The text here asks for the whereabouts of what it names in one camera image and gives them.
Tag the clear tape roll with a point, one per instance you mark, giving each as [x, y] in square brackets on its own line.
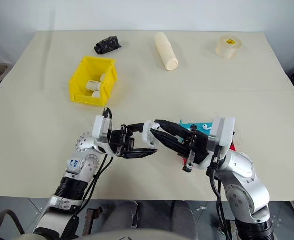
[228, 46]

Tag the yellow plastic bin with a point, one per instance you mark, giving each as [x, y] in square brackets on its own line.
[87, 75]

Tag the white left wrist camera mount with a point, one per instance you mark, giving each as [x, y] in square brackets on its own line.
[99, 128]

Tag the white earbuds case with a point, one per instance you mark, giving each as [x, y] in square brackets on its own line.
[146, 138]

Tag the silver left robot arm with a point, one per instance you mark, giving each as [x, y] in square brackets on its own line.
[74, 165]

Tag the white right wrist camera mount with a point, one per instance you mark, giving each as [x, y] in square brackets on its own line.
[224, 132]

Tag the black crumpled bag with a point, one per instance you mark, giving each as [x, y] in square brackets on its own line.
[107, 45]

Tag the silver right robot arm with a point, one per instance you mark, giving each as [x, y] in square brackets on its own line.
[244, 180]

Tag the cream cylindrical bottle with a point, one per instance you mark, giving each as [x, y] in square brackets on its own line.
[166, 51]

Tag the white earbud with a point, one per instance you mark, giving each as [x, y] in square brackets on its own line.
[206, 127]

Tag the rusty brown metal piece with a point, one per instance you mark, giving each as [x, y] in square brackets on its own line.
[91, 220]

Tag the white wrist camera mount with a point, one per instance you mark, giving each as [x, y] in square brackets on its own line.
[224, 132]
[99, 128]

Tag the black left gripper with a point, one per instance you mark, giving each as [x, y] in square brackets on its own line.
[118, 142]

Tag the teal tray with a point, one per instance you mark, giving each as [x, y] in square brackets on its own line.
[199, 126]

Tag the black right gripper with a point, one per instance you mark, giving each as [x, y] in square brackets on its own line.
[198, 147]

